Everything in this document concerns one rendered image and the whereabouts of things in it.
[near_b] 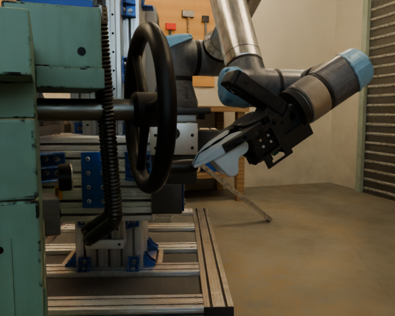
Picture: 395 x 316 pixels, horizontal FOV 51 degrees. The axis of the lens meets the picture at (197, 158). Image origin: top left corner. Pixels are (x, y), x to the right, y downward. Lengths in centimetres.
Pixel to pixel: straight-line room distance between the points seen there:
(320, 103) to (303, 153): 402
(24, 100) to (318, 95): 45
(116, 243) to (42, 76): 96
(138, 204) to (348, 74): 81
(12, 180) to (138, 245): 113
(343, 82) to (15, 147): 52
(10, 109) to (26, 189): 9
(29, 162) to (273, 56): 417
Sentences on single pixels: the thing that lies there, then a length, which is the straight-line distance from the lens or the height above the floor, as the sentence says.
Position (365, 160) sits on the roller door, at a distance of 440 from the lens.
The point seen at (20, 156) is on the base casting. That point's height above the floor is 76.
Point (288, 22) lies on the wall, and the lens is 469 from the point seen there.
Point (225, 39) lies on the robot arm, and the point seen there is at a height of 95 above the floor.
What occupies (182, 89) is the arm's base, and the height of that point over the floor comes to 87.
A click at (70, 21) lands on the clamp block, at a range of 66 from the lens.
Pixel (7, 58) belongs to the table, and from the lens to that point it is 42.
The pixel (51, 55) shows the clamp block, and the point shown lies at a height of 89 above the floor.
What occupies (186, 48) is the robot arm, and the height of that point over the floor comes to 100.
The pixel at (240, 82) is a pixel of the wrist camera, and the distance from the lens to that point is 67.
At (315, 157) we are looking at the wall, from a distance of 483.
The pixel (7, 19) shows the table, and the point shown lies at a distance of 42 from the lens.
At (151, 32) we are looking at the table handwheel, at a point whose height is 93.
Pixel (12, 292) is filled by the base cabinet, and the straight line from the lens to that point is 52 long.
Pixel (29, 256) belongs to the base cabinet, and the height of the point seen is 65.
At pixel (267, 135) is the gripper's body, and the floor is 77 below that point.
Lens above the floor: 81
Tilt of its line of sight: 6 degrees down
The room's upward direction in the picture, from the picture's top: straight up
